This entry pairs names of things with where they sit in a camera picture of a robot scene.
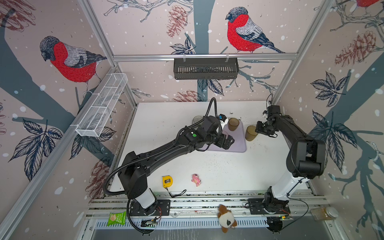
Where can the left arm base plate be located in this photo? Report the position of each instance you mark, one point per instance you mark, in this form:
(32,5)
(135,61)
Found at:
(159,208)

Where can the small pink toy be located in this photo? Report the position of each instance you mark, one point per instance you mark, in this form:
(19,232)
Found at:
(196,180)

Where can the black hanging wall basket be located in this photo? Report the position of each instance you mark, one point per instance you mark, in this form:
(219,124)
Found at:
(206,68)

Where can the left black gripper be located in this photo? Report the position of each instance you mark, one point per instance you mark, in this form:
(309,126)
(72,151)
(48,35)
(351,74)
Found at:
(227,143)

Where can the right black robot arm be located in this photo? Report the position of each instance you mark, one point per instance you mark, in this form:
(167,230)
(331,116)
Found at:
(305,161)

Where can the bright green plastic cup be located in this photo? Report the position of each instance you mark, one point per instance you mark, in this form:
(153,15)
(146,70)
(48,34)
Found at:
(197,119)

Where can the lavender plastic tray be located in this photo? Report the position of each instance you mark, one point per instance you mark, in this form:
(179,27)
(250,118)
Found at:
(239,146)

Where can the brown white plush toy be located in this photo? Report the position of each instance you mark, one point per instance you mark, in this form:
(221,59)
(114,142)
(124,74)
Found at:
(226,219)

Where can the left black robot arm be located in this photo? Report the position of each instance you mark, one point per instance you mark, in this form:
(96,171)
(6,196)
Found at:
(130,178)

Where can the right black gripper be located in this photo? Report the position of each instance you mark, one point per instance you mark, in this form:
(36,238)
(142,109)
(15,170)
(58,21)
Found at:
(258,128)

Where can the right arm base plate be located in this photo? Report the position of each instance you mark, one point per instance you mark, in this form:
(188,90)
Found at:
(258,207)

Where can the yellow tape measure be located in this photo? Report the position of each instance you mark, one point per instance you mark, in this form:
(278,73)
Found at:
(167,181)

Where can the green snack packet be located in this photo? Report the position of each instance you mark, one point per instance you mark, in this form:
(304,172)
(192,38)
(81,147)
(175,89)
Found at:
(117,219)

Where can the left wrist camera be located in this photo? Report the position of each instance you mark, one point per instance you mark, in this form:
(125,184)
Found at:
(223,119)

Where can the white wire mesh basket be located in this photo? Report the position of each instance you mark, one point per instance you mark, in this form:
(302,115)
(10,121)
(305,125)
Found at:
(99,112)

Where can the brown textured cup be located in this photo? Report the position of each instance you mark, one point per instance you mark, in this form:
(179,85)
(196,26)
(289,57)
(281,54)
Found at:
(251,133)
(233,124)

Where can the clear plastic jar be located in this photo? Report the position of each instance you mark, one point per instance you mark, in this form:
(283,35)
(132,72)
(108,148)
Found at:
(324,213)

